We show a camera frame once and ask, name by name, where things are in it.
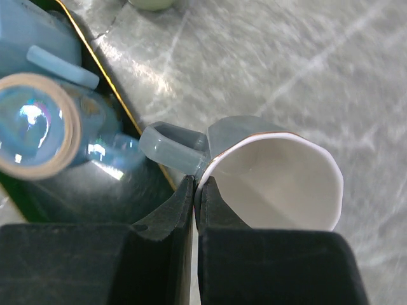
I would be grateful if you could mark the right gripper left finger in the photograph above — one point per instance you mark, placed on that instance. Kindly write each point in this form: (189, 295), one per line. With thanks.
(148, 262)

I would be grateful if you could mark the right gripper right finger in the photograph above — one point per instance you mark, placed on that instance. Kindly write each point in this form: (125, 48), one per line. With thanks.
(241, 265)

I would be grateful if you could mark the dark grey mug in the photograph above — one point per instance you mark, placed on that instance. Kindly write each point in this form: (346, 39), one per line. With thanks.
(270, 177)

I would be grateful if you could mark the blue mug tan rim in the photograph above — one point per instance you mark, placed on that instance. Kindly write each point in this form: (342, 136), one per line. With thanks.
(49, 125)

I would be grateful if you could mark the light blue hexagonal mug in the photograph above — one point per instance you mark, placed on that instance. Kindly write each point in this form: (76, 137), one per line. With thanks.
(33, 40)

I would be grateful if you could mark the pale green mug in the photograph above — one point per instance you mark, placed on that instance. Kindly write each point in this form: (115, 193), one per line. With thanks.
(152, 5)

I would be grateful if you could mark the black serving tray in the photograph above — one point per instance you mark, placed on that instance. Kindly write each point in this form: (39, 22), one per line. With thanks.
(91, 192)

